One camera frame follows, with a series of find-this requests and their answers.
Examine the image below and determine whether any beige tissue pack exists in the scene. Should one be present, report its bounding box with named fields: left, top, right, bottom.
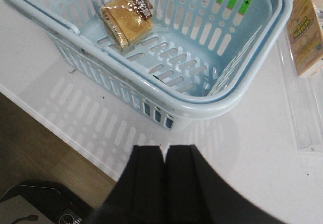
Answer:
left=287, top=0, right=322, bottom=78

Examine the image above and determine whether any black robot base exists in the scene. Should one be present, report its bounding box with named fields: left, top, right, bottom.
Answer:
left=1, top=180, right=93, bottom=223

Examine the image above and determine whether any clear acrylic right tray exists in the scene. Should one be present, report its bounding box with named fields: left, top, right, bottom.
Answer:
left=278, top=26, right=322, bottom=153

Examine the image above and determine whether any packaged bread slice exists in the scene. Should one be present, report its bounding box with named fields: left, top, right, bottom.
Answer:
left=91, top=0, right=153, bottom=51

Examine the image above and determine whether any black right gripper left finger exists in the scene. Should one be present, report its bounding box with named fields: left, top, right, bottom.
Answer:
left=87, top=145, right=165, bottom=223

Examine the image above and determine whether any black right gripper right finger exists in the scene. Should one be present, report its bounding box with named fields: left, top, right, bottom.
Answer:
left=165, top=145, right=281, bottom=223

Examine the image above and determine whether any light blue plastic basket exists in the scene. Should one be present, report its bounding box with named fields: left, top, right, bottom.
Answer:
left=4, top=0, right=292, bottom=131

